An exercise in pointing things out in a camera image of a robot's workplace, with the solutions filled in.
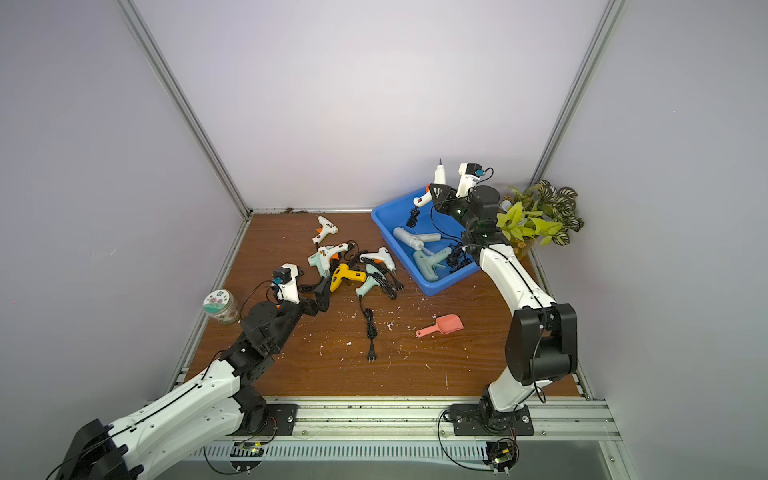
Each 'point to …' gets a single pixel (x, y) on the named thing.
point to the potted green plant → (540, 213)
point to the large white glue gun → (416, 240)
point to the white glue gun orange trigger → (328, 253)
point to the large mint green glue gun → (428, 264)
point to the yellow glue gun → (343, 271)
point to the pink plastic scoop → (445, 323)
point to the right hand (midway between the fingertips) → (433, 179)
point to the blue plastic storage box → (429, 244)
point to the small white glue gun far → (327, 228)
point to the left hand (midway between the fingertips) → (317, 275)
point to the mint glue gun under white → (322, 263)
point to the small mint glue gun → (374, 280)
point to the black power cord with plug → (371, 328)
